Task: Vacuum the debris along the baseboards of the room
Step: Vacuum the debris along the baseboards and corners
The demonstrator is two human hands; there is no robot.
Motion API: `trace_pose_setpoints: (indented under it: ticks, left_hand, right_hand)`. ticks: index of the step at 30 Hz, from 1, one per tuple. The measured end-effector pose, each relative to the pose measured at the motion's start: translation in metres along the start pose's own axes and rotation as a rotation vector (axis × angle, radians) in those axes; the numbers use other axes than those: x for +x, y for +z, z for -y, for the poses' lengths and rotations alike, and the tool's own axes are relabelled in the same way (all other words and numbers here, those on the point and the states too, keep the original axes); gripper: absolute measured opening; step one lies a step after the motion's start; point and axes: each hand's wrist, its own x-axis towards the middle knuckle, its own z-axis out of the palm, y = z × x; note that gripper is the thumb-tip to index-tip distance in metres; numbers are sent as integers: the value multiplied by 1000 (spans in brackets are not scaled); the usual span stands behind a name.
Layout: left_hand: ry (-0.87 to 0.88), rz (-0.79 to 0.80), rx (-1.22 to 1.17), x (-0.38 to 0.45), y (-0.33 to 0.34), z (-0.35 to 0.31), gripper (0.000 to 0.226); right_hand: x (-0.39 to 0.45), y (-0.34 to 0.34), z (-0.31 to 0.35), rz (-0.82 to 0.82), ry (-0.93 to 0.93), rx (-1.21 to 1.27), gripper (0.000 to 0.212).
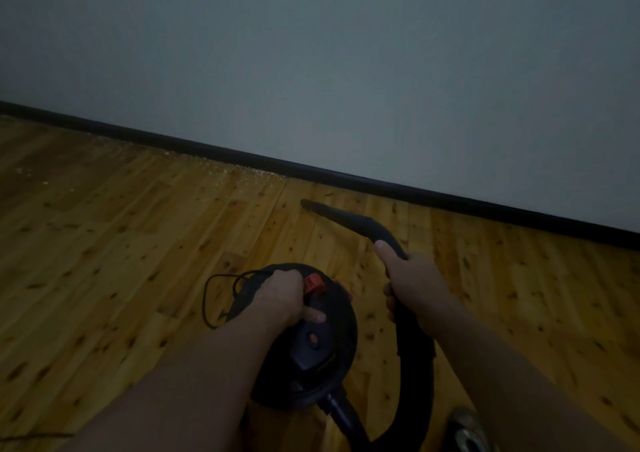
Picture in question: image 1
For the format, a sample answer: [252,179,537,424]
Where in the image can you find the person's right forearm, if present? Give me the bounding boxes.
[417,294,636,452]

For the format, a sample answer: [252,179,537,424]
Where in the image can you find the black canister vacuum cleaner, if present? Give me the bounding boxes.
[226,263,359,410]

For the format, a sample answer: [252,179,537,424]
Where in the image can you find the black vacuum hose with nozzle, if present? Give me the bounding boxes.
[300,199,437,452]

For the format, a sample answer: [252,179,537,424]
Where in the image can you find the person's shoe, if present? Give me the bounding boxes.
[446,407,493,452]

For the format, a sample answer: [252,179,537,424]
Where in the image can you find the person's left hand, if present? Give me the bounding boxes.
[248,268,327,335]

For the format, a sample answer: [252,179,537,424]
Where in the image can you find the person's left forearm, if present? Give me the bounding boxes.
[57,303,281,452]

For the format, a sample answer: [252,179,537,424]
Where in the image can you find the white debris crumbs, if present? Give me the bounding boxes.
[190,159,281,187]

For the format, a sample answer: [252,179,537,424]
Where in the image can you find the black baseboard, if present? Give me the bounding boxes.
[0,100,640,251]

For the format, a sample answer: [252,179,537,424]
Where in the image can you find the black power cord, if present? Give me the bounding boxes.
[201,270,261,330]

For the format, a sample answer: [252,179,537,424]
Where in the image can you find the person's right hand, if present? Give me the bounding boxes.
[374,240,453,337]

